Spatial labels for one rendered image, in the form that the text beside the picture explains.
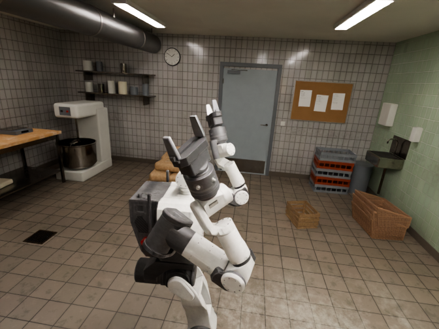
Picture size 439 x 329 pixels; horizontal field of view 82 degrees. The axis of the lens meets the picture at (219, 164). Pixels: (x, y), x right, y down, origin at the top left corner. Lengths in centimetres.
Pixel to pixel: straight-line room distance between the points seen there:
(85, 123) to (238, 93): 293
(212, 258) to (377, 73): 494
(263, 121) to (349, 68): 174
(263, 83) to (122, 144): 325
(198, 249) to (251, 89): 435
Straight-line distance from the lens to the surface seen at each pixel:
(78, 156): 494
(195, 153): 64
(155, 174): 433
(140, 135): 569
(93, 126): 534
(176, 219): 87
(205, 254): 87
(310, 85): 511
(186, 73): 522
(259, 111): 504
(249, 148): 517
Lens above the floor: 183
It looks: 19 degrees down
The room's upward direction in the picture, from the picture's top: 3 degrees clockwise
